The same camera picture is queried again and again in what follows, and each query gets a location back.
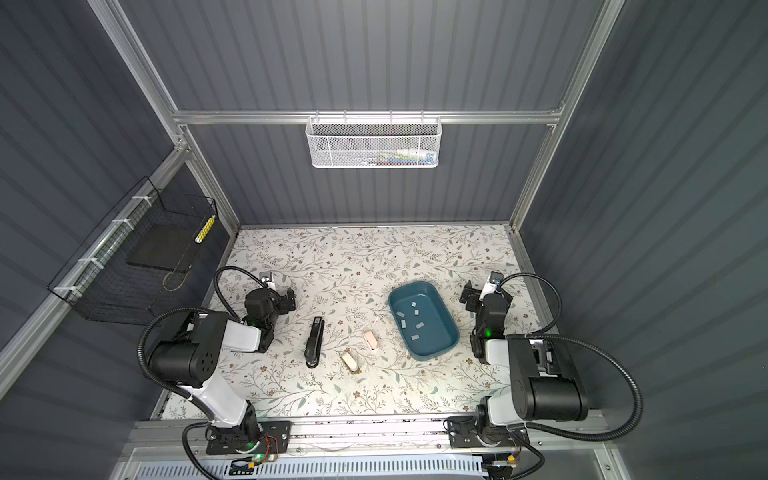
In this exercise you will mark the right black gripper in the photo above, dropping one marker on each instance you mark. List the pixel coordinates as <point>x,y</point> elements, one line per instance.
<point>473,297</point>

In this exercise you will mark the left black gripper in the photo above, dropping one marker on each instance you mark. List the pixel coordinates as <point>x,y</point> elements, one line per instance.
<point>282,301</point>

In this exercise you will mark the black flat pad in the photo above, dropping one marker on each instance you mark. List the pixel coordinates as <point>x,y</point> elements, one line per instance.
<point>166,247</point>

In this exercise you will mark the black wire basket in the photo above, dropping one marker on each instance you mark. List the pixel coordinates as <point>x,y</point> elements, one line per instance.
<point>100,286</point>

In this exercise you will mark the white wire mesh basket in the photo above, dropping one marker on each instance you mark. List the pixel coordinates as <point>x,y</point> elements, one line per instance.
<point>371,143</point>

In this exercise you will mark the yellow marker pen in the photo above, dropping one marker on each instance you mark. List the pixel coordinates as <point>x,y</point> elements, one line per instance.
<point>205,229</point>

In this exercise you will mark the beige mini stapler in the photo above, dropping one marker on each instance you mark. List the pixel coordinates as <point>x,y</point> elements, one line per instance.
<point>350,362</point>

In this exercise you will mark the white slotted cable duct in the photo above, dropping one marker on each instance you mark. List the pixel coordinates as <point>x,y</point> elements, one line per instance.
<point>375,467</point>

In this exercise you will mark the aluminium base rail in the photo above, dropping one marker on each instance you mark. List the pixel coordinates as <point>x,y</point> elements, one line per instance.
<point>315,436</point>

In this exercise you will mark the black stapler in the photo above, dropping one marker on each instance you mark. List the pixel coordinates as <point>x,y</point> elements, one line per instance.
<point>314,343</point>

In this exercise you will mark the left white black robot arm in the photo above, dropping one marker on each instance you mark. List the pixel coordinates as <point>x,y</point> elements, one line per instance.
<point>179,350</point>

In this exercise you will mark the pink mini stapler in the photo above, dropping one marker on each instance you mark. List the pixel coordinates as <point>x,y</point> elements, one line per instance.
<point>371,340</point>

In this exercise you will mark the teal plastic tray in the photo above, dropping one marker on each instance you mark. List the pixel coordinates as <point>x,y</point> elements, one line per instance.
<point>440,333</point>

